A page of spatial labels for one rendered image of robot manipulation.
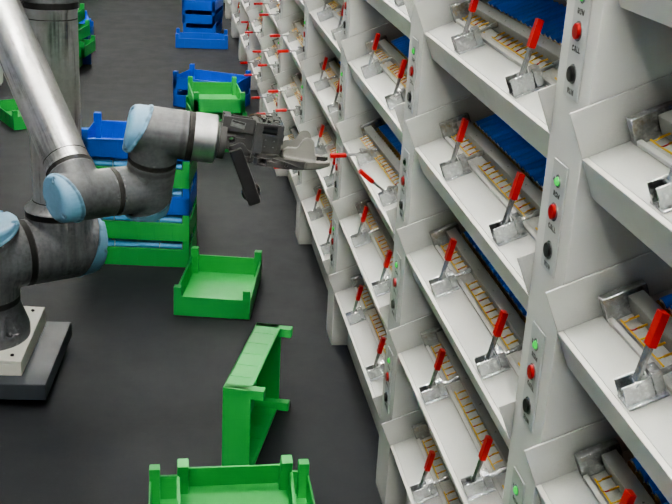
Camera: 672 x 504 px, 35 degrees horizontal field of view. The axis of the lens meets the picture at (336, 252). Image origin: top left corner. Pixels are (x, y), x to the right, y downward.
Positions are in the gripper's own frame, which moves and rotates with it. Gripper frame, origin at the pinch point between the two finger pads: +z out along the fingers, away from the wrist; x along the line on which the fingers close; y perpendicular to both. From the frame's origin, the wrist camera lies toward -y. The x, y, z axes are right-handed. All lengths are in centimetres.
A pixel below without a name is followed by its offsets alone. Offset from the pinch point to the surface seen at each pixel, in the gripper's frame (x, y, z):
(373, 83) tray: 20.0, 12.8, 11.5
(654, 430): -116, 13, 11
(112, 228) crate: 99, -55, -37
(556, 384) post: -95, 6, 12
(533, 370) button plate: -91, 5, 11
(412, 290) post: -25.4, -13.3, 15.3
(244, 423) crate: -13, -50, -8
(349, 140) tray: 44.3, -5.9, 14.0
